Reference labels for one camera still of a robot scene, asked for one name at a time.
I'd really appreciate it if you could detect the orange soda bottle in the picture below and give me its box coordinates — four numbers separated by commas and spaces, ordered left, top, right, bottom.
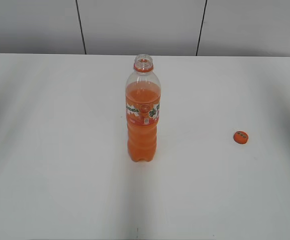
125, 54, 161, 162

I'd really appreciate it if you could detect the orange bottle cap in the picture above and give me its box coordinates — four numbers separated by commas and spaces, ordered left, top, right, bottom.
233, 130, 249, 145

